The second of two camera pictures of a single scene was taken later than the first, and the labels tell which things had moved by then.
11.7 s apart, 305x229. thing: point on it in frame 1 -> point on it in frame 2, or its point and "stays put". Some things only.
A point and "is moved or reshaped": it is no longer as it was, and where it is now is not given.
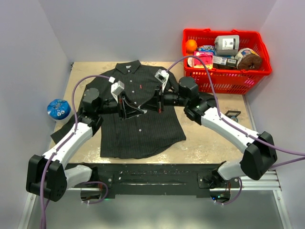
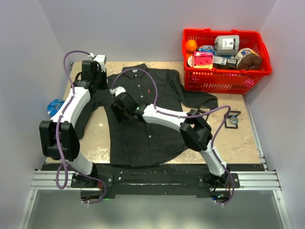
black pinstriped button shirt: (152, 133) is moved or reshaped
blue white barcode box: (227, 61) stays put
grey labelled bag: (227, 45) stays put
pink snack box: (207, 57) stays put
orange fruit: (191, 46) stays put
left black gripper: (126, 105) -> (104, 86)
